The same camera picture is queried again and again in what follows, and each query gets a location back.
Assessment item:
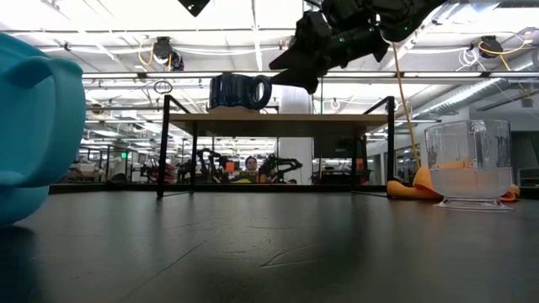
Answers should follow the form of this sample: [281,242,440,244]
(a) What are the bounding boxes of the yellow cable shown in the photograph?
[391,41,422,169]

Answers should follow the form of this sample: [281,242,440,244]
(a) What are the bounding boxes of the wooden shelf with black legs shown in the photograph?
[156,94,397,199]

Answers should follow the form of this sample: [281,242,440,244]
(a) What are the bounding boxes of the orange cloth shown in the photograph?
[386,166,521,202]

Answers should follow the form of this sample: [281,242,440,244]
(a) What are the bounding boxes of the light blue mug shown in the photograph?
[0,33,88,228]

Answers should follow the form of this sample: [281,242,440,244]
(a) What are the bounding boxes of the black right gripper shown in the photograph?
[269,8,391,94]

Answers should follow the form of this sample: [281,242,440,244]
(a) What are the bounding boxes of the black rig frame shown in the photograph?
[48,183,539,195]

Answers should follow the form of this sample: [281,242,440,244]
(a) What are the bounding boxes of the dark blue mug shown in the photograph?
[209,73,273,111]

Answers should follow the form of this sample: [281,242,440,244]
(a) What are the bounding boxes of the person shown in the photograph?
[243,155,260,184]

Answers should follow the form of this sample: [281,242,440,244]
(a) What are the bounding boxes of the black ceiling cable reel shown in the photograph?
[478,35,505,59]
[152,36,185,72]

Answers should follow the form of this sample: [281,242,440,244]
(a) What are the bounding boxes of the silver ventilation duct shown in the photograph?
[410,50,539,121]

